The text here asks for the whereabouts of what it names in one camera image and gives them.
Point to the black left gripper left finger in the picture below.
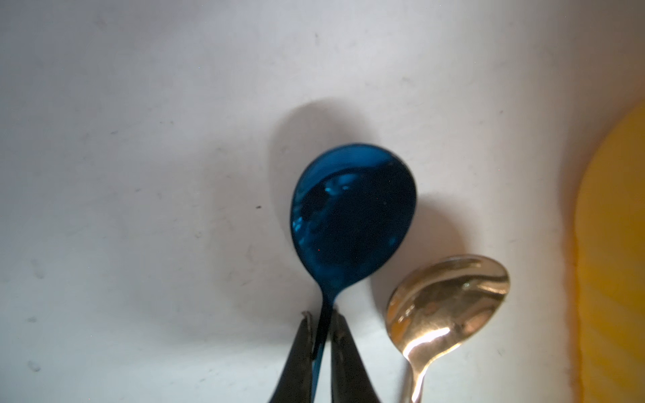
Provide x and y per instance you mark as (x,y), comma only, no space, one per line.
(295,383)

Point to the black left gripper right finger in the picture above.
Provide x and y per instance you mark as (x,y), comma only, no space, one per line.
(349,378)

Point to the copper spoon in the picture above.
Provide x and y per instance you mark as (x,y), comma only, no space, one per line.
(435,309)

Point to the blue metal spoon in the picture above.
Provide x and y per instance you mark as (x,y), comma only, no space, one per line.
(351,210)

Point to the yellow plastic storage box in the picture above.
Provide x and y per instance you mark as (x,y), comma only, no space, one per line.
(609,237)

